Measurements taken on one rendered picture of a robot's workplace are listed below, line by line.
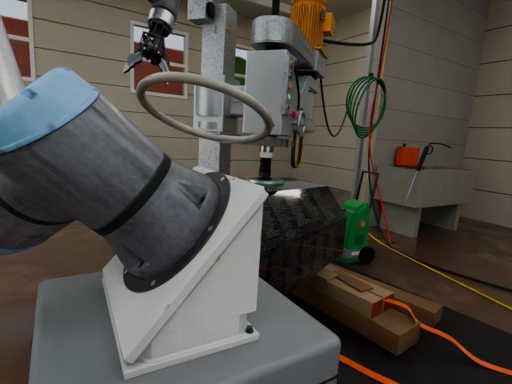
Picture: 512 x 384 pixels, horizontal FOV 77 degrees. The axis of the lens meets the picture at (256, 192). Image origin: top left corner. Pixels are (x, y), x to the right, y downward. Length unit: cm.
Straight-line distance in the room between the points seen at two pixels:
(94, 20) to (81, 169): 741
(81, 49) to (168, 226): 727
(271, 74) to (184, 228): 136
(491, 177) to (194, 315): 607
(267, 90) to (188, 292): 140
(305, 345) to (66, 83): 46
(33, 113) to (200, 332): 32
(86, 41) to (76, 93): 725
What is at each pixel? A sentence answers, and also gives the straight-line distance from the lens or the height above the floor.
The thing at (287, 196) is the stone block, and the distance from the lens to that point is 182.
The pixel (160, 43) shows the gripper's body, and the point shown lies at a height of 143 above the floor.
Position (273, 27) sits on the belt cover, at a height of 166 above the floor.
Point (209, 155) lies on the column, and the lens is 253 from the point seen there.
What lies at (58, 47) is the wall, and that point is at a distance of 763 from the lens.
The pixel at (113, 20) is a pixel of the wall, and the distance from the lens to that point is 786.
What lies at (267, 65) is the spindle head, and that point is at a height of 149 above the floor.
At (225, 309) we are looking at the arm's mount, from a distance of 47.
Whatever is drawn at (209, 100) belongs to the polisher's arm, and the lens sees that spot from 246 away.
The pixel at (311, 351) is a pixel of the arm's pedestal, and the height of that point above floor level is 85.
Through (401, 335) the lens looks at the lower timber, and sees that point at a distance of 205.
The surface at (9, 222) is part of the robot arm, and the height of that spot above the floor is 100.
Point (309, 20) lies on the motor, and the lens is 247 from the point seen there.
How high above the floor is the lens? 114
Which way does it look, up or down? 10 degrees down
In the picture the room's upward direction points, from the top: 3 degrees clockwise
